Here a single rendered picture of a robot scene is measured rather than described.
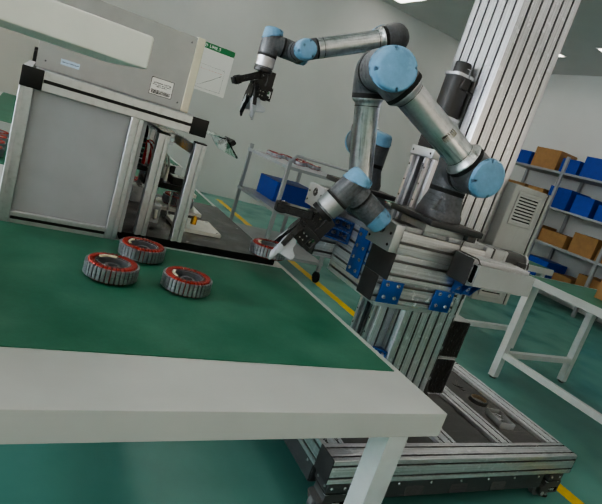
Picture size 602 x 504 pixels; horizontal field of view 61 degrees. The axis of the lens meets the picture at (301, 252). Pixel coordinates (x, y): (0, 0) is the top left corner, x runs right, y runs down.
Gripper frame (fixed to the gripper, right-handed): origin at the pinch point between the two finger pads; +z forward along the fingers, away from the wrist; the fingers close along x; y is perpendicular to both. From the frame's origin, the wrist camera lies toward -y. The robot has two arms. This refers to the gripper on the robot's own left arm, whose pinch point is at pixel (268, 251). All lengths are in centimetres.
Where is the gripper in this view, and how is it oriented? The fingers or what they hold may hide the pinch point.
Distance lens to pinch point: 149.4
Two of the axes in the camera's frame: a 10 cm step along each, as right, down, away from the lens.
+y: 6.7, 7.1, 1.9
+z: -7.4, 6.6, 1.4
